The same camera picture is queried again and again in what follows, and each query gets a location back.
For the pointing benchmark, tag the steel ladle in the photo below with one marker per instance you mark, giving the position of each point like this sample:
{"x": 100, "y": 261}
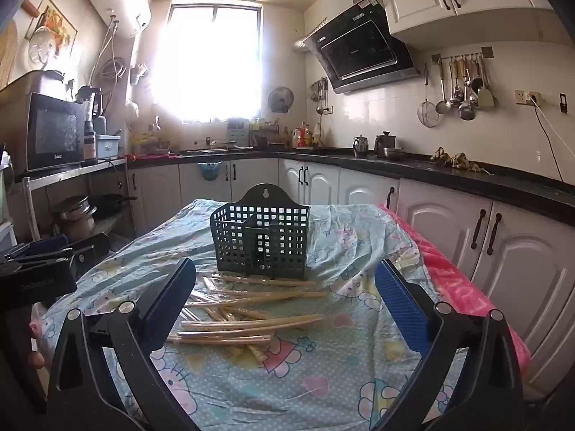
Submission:
{"x": 443, "y": 105}

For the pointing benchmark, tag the black spice rack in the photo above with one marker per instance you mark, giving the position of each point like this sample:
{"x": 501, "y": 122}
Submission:
{"x": 269, "y": 141}

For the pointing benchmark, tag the blender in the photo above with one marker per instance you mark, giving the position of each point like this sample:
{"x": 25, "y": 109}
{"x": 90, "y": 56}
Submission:
{"x": 92, "y": 103}

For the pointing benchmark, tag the dark bottle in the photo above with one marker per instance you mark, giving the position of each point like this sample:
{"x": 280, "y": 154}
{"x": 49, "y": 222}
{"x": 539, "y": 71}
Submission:
{"x": 90, "y": 143}

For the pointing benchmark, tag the black pot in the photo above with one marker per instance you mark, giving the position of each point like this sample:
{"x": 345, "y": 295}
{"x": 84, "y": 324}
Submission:
{"x": 387, "y": 146}

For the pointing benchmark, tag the white round plate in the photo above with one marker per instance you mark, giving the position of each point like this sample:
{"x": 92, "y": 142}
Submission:
{"x": 41, "y": 49}

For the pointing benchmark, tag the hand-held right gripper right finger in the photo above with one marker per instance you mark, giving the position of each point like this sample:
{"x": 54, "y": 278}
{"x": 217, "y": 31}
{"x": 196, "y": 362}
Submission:
{"x": 404, "y": 305}

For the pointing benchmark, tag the black spoon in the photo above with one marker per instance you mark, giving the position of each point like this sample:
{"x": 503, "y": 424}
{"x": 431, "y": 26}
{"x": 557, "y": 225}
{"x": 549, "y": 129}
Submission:
{"x": 476, "y": 84}

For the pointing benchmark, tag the metal shelf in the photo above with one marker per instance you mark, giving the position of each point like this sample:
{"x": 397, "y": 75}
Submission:
{"x": 67, "y": 171}

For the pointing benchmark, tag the red condiment bottles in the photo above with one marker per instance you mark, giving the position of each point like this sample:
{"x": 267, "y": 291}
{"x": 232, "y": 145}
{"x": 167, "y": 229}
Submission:
{"x": 303, "y": 137}

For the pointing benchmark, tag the blue hanging bin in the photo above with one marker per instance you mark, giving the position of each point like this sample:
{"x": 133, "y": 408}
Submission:
{"x": 209, "y": 171}

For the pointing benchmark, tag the blue plastic box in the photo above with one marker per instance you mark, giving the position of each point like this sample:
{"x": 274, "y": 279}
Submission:
{"x": 108, "y": 146}

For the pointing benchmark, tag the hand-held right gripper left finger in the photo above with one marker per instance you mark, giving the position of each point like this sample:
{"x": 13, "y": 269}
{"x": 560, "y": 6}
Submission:
{"x": 168, "y": 305}

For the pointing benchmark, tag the person's left hand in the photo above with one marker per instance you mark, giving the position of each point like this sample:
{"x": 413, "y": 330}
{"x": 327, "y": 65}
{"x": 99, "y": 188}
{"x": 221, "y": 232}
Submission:
{"x": 35, "y": 328}

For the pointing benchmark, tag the hanging kitchen tools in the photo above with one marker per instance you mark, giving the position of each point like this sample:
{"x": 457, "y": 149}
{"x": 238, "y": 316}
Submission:
{"x": 320, "y": 92}

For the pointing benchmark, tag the green plastic utensil basket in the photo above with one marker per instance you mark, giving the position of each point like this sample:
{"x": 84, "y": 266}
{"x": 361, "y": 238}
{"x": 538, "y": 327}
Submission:
{"x": 278, "y": 242}

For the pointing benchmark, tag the small wall fan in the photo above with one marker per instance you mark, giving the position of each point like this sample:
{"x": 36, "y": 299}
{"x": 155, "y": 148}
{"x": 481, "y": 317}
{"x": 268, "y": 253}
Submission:
{"x": 281, "y": 98}

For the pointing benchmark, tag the pile of chopsticks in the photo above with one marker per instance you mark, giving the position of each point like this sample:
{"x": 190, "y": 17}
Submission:
{"x": 251, "y": 325}

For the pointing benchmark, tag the green spatula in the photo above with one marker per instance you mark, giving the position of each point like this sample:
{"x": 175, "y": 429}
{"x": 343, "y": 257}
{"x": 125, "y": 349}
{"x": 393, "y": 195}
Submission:
{"x": 486, "y": 98}

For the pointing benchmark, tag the white water heater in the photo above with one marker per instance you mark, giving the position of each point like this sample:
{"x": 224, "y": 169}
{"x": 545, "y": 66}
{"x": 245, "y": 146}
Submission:
{"x": 121, "y": 0}

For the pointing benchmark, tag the cartoon printed bed sheet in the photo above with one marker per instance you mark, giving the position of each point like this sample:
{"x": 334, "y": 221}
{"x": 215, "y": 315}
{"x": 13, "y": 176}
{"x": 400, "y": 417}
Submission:
{"x": 341, "y": 368}

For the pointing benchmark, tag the stack of steel pots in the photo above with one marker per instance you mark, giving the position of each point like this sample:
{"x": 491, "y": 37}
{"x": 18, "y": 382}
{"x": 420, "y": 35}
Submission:
{"x": 74, "y": 217}

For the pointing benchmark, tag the brown rags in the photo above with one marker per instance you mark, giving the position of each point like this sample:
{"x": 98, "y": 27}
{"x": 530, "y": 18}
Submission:
{"x": 456, "y": 160}

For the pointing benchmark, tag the steel spoon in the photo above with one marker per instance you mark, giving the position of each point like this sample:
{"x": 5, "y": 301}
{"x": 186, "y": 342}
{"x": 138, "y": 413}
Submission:
{"x": 456, "y": 96}

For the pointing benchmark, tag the pink blanket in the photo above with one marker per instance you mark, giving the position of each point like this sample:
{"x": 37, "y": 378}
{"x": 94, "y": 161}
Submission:
{"x": 449, "y": 274}

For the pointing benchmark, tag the steel kettle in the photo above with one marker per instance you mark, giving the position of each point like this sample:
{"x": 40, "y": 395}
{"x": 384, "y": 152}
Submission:
{"x": 360, "y": 146}

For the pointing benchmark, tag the kitchen window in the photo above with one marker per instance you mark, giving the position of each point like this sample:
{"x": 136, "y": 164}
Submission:
{"x": 206, "y": 63}

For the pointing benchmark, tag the silver exhaust duct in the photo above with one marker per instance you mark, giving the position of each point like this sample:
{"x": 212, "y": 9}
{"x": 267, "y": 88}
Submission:
{"x": 307, "y": 38}

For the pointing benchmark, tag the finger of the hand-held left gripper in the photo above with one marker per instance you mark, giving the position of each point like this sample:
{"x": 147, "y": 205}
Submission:
{"x": 47, "y": 244}
{"x": 87, "y": 253}

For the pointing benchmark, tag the dark ladle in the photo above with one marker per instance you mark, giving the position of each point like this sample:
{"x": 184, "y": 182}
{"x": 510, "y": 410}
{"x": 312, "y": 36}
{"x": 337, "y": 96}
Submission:
{"x": 466, "y": 112}

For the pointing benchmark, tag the black kitchen countertop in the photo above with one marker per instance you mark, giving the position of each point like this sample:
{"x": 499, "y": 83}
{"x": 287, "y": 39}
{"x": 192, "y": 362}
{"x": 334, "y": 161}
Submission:
{"x": 449, "y": 175}

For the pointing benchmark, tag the black microwave oven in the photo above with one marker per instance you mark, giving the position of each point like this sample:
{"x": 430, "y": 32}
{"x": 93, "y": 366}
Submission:
{"x": 49, "y": 132}

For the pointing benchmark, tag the wall socket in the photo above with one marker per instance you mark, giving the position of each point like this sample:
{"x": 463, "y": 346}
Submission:
{"x": 523, "y": 97}

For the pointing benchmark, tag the black range hood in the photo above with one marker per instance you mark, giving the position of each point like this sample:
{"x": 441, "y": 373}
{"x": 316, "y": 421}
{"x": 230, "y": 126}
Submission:
{"x": 359, "y": 49}

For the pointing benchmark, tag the wooden rolling pin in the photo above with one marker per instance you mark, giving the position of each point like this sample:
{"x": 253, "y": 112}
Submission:
{"x": 29, "y": 7}

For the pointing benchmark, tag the metal utensil rail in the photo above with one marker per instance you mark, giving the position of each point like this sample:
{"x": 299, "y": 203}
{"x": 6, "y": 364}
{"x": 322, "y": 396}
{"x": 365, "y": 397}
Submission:
{"x": 462, "y": 57}

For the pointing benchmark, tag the wall poster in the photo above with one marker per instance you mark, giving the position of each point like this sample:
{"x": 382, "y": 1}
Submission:
{"x": 60, "y": 20}

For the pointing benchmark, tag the white bottle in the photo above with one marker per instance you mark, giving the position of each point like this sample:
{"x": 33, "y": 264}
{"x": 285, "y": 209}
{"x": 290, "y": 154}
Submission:
{"x": 319, "y": 135}

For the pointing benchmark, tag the brown box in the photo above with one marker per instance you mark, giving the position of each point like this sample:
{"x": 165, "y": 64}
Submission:
{"x": 31, "y": 83}

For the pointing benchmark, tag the black frying pan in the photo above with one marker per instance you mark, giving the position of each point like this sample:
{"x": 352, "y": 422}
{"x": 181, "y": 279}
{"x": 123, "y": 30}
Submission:
{"x": 110, "y": 204}

